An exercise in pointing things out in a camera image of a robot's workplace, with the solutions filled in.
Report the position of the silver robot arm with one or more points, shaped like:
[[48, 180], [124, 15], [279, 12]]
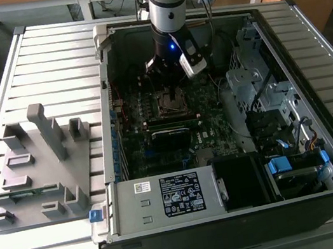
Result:
[[166, 2]]

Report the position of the green motherboard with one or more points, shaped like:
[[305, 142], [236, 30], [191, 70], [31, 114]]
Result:
[[214, 119]]

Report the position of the CPU socket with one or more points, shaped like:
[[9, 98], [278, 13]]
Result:
[[158, 113]]

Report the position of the grey chipset heatsink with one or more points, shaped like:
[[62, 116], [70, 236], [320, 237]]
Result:
[[204, 156]]

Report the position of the silver drive cage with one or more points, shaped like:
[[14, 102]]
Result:
[[244, 80]]

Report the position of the blue case latch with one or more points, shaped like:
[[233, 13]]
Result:
[[94, 216]]

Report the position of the silver CPU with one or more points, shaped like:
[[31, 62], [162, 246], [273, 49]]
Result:
[[168, 102]]

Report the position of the silver power supply unit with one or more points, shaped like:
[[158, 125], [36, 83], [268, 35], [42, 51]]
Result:
[[129, 208]]

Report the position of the grey parts rack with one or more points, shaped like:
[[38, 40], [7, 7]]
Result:
[[51, 183]]

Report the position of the black PC case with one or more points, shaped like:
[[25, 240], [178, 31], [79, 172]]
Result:
[[207, 243]]

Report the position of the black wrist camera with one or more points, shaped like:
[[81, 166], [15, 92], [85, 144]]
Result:
[[151, 67]]

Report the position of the green RAM stick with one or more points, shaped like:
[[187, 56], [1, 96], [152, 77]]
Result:
[[36, 191]]

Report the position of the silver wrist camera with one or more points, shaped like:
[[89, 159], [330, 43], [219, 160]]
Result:
[[192, 62]]

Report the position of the black graphics card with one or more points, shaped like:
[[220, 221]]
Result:
[[171, 141]]

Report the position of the hard disk in blue carrier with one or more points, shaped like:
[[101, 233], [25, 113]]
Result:
[[278, 165]]

